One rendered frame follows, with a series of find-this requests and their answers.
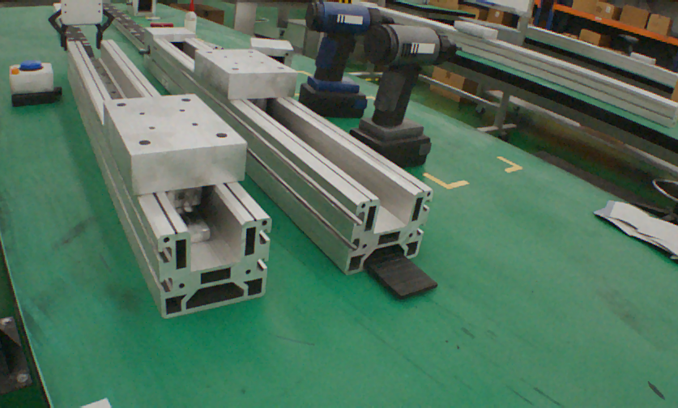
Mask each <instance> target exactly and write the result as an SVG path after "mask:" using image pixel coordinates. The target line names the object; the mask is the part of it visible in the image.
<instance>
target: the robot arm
mask: <svg viewBox="0 0 678 408"><path fill-rule="evenodd" d="M102 14H103V15H105V16H106V17H108V19H107V21H106V22H105V23H104V24H103V25H102V26H101V25H100V23H101V22H102ZM59 16H61V21H62V22H63V25H62V26H61V27H60V26H59V25H58V24H57V23H56V22H55V19H56V18H57V17H59ZM114 19H115V17H114V16H113V15H112V14H110V13H109V12H107V10H105V9H104V8H102V0H61V9H59V10H58V11H56V12H55V13H53V14H52V15H51V16H50V17H48V21H49V22H50V23H51V25H52V26H53V28H54V29H55V30H57V31H58V32H59V33H60V34H61V47H63V49H64V51H67V37H66V30H67V28H68V27H69V26H70V25H93V24H95V26H96V28H97V33H96V47H97V49H100V46H101V41H102V40H103V33H104V31H105V30H106V29H107V28H108V27H109V26H110V24H111V23H112V22H113V20H114Z"/></svg>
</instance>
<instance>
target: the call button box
mask: <svg viewBox="0 0 678 408"><path fill-rule="evenodd" d="M12 67H18V69H19V74H11V71H10V83H11V101H12V106H14V107H15V106H24V105H33V104H50V103H54V97H55V96H61V95H62V87H61V86H60V87H54V86H53V70H52V66H51V64H50V63H43V64H41V67H38V68H34V69H23V68H21V67H20V65H18V66H11V68H12Z"/></svg>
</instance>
